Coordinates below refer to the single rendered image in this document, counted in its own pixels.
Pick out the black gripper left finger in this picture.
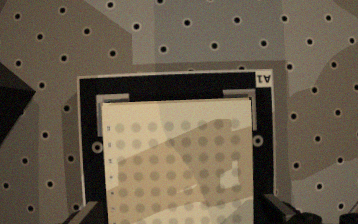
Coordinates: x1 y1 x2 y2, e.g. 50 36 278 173
62 202 105 224

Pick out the beige pcr plate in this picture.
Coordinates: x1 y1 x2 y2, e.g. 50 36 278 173
102 98 253 224

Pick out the grey flat base plate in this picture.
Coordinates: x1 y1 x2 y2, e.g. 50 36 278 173
0 0 358 224

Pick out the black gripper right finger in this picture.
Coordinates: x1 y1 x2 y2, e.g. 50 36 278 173
258 194 358 224

